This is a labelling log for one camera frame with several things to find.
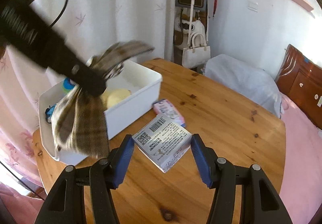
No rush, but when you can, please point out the grey plaid fabric bow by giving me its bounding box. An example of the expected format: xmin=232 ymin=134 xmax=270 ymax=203
xmin=51 ymin=40 xmax=154 ymax=159

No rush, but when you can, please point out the blue rainbow pony plush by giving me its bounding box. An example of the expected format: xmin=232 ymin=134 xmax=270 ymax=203
xmin=45 ymin=104 xmax=56 ymax=124

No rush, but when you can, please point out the white printed small box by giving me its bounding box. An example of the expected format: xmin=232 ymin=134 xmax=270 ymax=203
xmin=132 ymin=113 xmax=192 ymax=173

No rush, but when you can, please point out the pink tissue pack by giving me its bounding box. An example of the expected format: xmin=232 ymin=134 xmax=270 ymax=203
xmin=152 ymin=99 xmax=186 ymax=128

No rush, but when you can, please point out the pink bed blanket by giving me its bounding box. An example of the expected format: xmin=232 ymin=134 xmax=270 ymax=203
xmin=280 ymin=94 xmax=321 ymax=223

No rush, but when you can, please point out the yellow plush toy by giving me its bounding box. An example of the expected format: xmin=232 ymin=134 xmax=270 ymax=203
xmin=100 ymin=88 xmax=132 ymax=110

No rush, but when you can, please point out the white curtain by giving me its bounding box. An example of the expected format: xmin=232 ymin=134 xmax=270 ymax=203
xmin=1 ymin=0 xmax=175 ymax=185

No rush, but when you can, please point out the grey white pillow bundle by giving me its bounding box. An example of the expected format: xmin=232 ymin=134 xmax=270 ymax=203
xmin=204 ymin=54 xmax=282 ymax=118

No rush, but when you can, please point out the brown wooden headboard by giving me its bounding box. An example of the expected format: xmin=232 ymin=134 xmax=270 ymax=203
xmin=275 ymin=44 xmax=322 ymax=128

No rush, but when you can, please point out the white plastic storage bin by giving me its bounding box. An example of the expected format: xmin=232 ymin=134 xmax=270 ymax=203
xmin=38 ymin=60 xmax=162 ymax=166

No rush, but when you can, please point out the white cartoon tote bag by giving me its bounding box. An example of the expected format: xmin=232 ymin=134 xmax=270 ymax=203
xmin=174 ymin=14 xmax=205 ymax=50

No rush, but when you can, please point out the white handbag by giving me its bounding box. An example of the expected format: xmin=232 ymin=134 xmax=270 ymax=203
xmin=182 ymin=33 xmax=211 ymax=69

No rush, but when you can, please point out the black cable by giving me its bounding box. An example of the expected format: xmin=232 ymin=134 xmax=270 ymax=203
xmin=49 ymin=0 xmax=70 ymax=29

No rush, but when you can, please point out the white wall switch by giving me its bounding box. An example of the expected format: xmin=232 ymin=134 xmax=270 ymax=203
xmin=247 ymin=0 xmax=259 ymax=12

